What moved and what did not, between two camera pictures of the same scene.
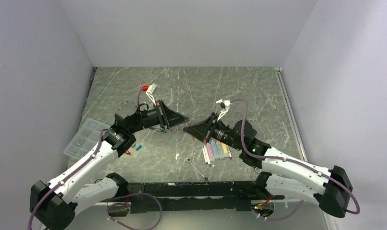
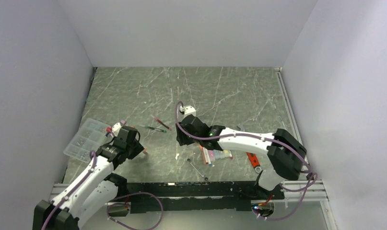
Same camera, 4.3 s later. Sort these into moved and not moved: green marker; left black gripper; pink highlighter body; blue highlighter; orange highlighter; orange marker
Moved: left black gripper; orange marker
Not moved: blue highlighter; orange highlighter; green marker; pink highlighter body
